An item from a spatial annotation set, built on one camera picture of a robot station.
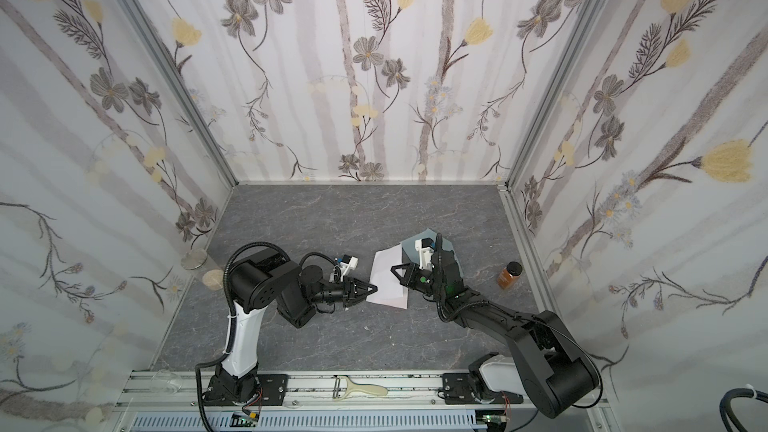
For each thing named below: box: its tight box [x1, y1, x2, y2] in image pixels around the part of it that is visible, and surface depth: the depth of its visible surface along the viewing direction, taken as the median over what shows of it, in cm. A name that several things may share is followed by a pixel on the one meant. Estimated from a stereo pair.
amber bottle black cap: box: [498, 261, 523, 289], surface depth 89 cm
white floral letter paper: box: [366, 244, 409, 310], surface depth 88 cm
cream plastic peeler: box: [332, 376, 389, 400], surface depth 76 cm
